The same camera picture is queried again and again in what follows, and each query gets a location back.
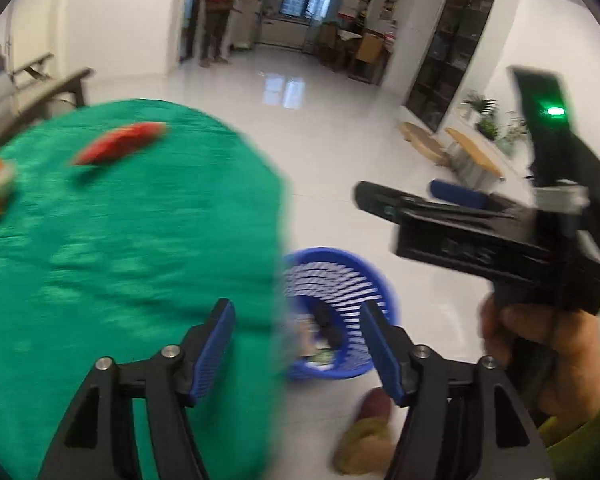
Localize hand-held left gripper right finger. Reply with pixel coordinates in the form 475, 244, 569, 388
361, 300, 553, 480

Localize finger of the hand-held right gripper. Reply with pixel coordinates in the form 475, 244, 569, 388
429, 178, 533, 213
354, 181, 483, 228

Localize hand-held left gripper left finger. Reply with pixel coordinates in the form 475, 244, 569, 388
37, 298, 237, 480

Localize black mesh ball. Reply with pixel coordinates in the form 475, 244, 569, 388
312, 302, 348, 351

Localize blue plastic basket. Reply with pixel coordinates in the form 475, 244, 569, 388
280, 247, 398, 381

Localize red plastic wrapper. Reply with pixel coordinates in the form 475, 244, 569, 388
72, 121, 168, 167

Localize person's right forearm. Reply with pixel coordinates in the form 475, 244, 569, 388
535, 385, 600, 480

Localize person's right hand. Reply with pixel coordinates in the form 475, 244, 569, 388
479, 294, 600, 433

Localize round wooden board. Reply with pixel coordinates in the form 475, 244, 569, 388
399, 121, 453, 167

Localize low bushy potted plant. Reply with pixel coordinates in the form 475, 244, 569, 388
477, 116, 501, 141

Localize maroon furry slipper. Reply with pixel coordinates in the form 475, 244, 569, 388
332, 387, 396, 476

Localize spiky green potted plant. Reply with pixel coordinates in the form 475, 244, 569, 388
460, 91, 498, 123

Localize green floral tablecloth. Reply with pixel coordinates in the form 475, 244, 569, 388
0, 99, 293, 480

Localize dark glass cabinet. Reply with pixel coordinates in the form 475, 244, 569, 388
404, 0, 505, 133

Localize tan-backed dining chair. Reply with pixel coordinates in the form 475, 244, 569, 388
350, 30, 386, 83

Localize dark wooden dining chair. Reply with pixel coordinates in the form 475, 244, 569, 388
317, 24, 341, 66

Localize dining table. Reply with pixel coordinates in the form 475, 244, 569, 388
330, 27, 396, 56

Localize dark wooden door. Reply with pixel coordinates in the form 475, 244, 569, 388
180, 0, 203, 63

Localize wooden cross-legged bench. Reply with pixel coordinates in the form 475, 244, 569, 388
11, 52, 55, 86

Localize wooden stool with wire legs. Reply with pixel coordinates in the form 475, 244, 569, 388
445, 127, 508, 188

